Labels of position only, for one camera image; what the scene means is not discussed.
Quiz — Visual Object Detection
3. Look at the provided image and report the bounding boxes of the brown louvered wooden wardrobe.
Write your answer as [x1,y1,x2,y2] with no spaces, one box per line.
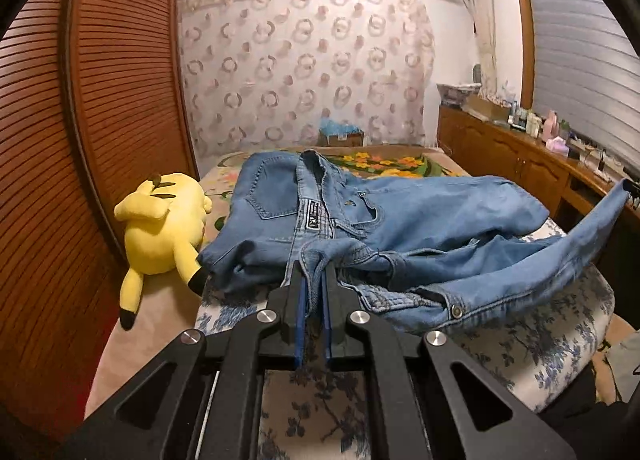
[0,0,201,446]

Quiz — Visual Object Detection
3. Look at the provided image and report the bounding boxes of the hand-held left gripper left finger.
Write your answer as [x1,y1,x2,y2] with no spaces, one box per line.
[55,260,314,460]

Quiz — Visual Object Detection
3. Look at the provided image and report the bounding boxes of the flat cardboard box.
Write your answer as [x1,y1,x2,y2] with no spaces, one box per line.
[464,92,512,123]

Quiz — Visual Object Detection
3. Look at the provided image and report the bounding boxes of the white lace curtain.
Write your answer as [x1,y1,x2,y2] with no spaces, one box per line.
[457,0,501,95]

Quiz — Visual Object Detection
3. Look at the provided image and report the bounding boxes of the grey window blind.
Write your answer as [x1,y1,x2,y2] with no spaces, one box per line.
[520,0,640,165]

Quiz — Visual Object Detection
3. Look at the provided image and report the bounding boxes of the blue denim pants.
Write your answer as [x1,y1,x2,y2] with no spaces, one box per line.
[197,150,632,337]

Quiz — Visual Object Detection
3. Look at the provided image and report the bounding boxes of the brown wooden cabinet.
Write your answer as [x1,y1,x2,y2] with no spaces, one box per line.
[437,104,640,233]

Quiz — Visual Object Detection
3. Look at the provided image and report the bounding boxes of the beige bed sheet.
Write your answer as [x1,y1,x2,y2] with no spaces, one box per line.
[84,260,213,418]

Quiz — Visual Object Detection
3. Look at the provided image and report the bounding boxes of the yellow plush toy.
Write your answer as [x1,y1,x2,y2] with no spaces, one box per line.
[114,172,213,331]

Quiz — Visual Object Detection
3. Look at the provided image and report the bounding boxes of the cardboard box with blue contents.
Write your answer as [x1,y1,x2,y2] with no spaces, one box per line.
[319,117,366,148]

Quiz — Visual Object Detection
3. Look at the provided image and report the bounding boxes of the patterned storage box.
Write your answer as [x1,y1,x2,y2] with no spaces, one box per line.
[436,82,483,109]

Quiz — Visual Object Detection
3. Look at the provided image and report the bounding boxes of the patterned wall cloth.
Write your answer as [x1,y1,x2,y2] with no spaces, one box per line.
[177,0,435,161]

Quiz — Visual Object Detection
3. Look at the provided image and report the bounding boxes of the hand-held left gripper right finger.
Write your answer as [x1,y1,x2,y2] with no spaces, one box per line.
[320,262,577,460]

